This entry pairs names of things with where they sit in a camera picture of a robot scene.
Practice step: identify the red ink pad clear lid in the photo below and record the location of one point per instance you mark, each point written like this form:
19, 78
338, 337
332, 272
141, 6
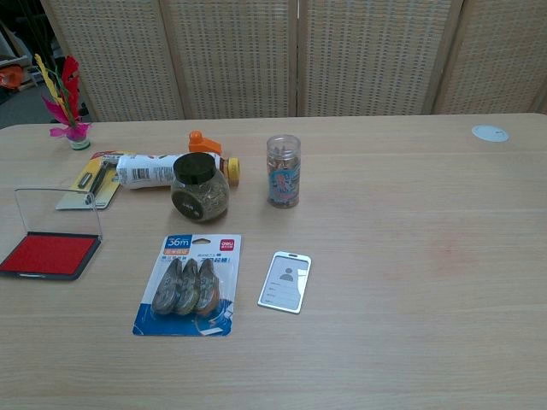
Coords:
47, 256

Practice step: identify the white bottle yellow cap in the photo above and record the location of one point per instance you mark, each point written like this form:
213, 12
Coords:
141, 171

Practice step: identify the woven wooden folding screen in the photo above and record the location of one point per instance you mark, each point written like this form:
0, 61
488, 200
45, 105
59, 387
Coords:
239, 55

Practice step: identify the blue correction tape pack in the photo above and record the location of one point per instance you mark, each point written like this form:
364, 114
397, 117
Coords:
184, 286

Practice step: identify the glass jar black lid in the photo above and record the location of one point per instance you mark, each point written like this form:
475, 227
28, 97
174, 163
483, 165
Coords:
198, 198

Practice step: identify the clear jar octopus label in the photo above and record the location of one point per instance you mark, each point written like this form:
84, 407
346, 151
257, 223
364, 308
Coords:
284, 179

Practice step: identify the silver ID badge holder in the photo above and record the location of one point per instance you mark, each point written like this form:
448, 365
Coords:
285, 282

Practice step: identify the razor in yellow blister pack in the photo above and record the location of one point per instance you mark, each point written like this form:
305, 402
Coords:
74, 198

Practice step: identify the colourful feather shuttlecock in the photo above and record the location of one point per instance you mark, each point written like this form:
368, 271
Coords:
73, 131

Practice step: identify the orange background object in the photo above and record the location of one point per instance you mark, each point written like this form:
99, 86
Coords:
10, 77

